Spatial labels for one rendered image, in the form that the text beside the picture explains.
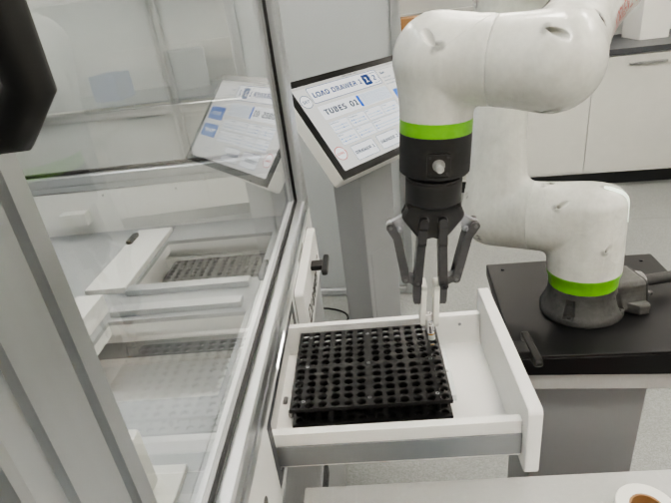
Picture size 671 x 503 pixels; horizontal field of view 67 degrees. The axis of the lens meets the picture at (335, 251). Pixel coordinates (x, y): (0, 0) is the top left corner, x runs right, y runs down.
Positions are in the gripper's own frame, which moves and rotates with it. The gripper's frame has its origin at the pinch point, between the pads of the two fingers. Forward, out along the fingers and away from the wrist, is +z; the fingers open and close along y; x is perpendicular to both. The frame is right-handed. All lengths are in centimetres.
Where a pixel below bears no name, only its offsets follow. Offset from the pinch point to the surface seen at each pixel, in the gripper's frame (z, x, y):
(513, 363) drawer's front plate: 3.3, -10.3, 10.3
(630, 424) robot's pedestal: 35, 10, 41
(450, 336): 11.5, 6.6, 4.7
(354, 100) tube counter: -14, 86, -13
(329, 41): -24, 160, -26
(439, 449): 11.4, -17.8, -0.1
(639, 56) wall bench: 3, 278, 155
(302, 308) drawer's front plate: 8.6, 11.5, -21.5
